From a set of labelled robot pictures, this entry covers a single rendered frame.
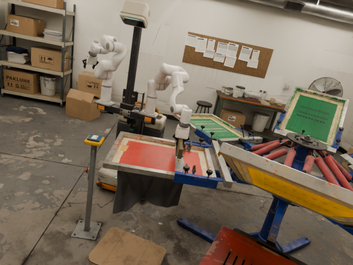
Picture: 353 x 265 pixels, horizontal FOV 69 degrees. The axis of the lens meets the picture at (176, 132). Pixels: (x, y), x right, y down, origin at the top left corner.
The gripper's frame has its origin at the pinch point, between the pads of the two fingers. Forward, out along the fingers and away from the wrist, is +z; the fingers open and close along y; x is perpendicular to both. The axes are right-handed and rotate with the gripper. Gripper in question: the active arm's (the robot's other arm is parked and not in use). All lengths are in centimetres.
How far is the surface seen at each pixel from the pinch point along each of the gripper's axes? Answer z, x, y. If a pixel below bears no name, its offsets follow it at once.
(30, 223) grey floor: 110, -9, 118
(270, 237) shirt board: 16, 68, -55
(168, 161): 14.0, 4.6, 5.7
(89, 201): 75, -9, 66
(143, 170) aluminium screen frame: 11.0, 29.6, 22.8
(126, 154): 14.2, 5.5, 38.5
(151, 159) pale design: 14.0, 6.1, 19.1
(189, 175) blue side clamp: 8.3, 30.6, -8.0
